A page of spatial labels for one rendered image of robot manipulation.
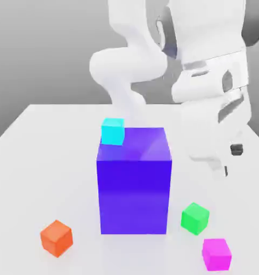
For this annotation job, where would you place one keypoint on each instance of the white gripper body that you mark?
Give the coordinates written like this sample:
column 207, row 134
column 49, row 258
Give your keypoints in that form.
column 219, row 166

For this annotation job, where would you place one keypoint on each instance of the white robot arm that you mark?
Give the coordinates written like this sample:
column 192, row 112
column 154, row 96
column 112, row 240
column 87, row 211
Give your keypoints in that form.
column 142, row 60

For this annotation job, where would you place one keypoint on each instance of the small green cube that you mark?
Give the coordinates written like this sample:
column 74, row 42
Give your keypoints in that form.
column 194, row 219

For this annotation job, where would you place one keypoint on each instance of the small magenta cube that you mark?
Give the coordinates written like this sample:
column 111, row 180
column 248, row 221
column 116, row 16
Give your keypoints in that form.
column 216, row 255

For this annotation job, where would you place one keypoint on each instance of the small cyan cube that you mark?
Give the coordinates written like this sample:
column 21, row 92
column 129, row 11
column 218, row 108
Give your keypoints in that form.
column 112, row 132

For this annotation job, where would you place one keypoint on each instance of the small orange cube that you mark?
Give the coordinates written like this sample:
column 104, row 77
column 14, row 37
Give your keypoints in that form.
column 56, row 238

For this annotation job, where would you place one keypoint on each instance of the large blue box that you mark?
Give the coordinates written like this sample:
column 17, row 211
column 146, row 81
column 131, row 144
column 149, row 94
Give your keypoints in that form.
column 133, row 193

